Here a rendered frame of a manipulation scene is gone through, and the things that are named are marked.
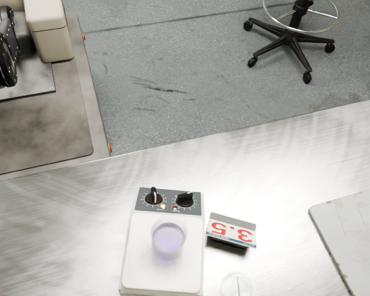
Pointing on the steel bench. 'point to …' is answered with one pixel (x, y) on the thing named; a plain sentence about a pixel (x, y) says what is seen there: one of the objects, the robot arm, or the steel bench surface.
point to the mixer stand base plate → (354, 238)
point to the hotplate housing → (158, 291)
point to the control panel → (168, 197)
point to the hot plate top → (192, 242)
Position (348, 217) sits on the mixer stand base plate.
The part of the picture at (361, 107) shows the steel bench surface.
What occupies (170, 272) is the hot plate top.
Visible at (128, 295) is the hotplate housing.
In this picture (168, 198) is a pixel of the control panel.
